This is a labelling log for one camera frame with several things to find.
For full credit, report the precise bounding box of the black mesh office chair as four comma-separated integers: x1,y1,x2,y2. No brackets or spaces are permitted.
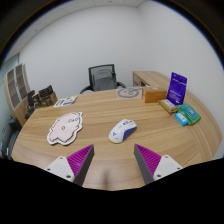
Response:
79,63,127,95

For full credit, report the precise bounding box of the purple upright package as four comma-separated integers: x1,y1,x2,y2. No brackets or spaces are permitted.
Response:
165,71,188,106

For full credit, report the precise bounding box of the small light blue box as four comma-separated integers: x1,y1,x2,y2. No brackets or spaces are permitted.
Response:
174,112,190,127

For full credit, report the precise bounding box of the pink pig-shaped mouse pad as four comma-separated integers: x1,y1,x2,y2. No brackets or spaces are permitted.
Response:
46,111,84,147

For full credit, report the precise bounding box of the white and blue computer mouse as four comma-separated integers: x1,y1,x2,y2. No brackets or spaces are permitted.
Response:
108,118,138,145

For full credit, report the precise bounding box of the dark brown printed box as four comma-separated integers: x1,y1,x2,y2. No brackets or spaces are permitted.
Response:
34,91,58,109

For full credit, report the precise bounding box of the small dark brown box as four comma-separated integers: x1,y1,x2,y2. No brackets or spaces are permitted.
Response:
26,89,36,108

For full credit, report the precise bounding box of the small tan box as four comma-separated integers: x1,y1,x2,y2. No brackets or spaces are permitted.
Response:
157,98,179,115

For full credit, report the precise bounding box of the black box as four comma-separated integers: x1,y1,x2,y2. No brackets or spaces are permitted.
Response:
38,84,54,99

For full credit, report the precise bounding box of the wooden side desk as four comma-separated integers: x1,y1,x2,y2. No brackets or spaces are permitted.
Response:
132,70,172,90

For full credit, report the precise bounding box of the green and purple leaflet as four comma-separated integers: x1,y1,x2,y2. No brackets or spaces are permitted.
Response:
53,95,79,108

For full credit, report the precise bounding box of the wooden shelf unit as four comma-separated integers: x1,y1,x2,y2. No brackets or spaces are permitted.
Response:
3,63,32,126

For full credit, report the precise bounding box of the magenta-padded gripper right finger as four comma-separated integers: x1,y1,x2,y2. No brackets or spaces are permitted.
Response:
133,143,184,186

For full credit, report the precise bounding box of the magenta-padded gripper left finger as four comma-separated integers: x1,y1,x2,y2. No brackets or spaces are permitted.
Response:
44,144,96,187

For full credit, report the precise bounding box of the green flat box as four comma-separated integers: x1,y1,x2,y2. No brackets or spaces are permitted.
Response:
176,103,202,126

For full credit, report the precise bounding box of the orange-brown cardboard box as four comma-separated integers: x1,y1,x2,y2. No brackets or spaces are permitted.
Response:
141,86,168,104

